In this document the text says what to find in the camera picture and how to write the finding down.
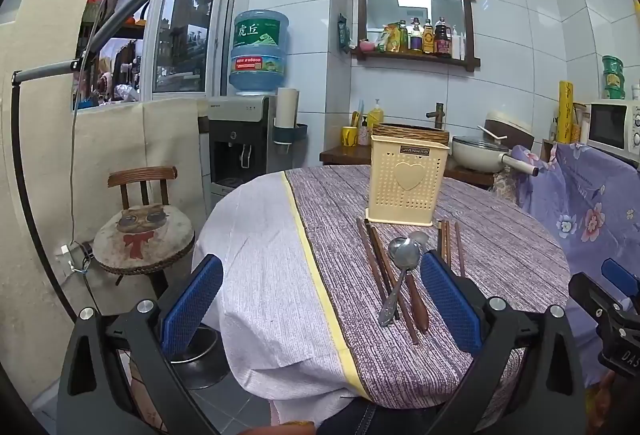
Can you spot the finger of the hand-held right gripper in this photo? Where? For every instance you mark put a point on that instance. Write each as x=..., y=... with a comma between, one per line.
x=620, y=274
x=590, y=292

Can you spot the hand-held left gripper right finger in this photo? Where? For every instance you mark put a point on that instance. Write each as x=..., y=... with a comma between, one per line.
x=450, y=300

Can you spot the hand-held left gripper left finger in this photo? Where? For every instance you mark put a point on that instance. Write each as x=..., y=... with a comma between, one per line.
x=192, y=300

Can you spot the cream plastic utensil holder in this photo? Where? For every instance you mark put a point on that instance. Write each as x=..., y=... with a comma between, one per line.
x=407, y=185

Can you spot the round metal basin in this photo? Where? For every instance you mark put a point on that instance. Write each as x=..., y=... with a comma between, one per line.
x=200, y=357

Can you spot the white tablecloth with yellow edge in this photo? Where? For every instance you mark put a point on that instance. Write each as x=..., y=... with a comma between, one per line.
x=260, y=265

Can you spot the purple striped tablecloth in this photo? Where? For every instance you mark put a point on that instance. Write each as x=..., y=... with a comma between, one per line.
x=500, y=240

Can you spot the paisley patterned cloth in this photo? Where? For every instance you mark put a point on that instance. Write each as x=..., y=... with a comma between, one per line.
x=504, y=182

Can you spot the wooden chair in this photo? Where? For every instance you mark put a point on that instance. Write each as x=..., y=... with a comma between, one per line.
x=142, y=176

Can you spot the white power strip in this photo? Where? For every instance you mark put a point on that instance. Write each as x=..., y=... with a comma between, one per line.
x=67, y=251

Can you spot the cream frying pan with lid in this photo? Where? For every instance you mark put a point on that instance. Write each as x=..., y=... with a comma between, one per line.
x=477, y=155

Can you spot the white microwave oven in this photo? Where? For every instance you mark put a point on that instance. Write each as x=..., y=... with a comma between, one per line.
x=612, y=125

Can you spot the person's blue jeans leg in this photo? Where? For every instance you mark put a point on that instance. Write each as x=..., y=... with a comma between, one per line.
x=350, y=422

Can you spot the grey water dispenser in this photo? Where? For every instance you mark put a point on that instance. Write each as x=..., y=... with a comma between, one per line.
x=240, y=140

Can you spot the yellow wrap roll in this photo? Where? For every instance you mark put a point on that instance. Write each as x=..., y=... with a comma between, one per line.
x=565, y=112

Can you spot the white rice paddle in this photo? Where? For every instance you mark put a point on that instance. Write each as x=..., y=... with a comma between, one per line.
x=489, y=132

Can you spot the woven pattern wash basin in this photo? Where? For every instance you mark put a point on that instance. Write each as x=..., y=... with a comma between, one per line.
x=410, y=131

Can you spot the dark wooden counter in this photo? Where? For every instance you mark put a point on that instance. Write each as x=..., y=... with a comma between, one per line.
x=345, y=156

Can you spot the cream and brown rice cooker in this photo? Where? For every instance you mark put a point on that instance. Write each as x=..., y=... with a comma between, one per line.
x=507, y=125

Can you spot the bronze faucet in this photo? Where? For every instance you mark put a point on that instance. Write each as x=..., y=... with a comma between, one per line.
x=438, y=115

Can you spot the small patterned pump bottle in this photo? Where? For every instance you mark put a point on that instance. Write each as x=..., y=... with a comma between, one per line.
x=364, y=135

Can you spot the yellow cup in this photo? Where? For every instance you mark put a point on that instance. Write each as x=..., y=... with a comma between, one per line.
x=349, y=136

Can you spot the blue roll holder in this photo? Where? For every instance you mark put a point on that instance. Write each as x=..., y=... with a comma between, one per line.
x=290, y=134

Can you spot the yellow soap bottle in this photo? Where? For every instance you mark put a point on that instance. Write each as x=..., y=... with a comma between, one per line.
x=375, y=117

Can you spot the toothbrushes in cup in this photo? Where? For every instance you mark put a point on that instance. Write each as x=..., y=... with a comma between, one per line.
x=357, y=114

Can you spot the white paper roll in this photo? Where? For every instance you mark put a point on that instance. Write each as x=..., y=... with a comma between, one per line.
x=287, y=107

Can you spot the white plastic bottle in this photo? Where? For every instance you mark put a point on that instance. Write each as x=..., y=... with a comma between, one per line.
x=458, y=46

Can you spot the dark soy sauce bottle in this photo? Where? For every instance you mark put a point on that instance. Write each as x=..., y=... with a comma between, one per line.
x=443, y=42

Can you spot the blue water jug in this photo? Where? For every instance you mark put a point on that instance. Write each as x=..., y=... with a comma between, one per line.
x=259, y=50

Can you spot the sliding glass window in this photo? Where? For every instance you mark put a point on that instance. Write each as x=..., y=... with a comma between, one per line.
x=185, y=40

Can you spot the amber sauce bottle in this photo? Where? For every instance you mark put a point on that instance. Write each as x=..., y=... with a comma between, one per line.
x=428, y=40

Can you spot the purple label sauce bottle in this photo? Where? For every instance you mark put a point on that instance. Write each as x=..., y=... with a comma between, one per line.
x=416, y=39

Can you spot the green oil bottle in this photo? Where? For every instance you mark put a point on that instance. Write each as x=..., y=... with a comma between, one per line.
x=403, y=37

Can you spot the pink small dish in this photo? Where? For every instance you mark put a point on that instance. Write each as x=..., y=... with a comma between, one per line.
x=367, y=46

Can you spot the yellow green food packet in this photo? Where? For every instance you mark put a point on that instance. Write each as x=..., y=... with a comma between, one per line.
x=388, y=38

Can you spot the green hanging packet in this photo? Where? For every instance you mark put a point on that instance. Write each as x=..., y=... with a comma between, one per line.
x=343, y=35

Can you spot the black and grey lamp stand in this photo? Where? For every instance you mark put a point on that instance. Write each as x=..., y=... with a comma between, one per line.
x=125, y=10

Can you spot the wooden wall shelf with mirror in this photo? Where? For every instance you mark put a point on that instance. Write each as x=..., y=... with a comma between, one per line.
x=415, y=57

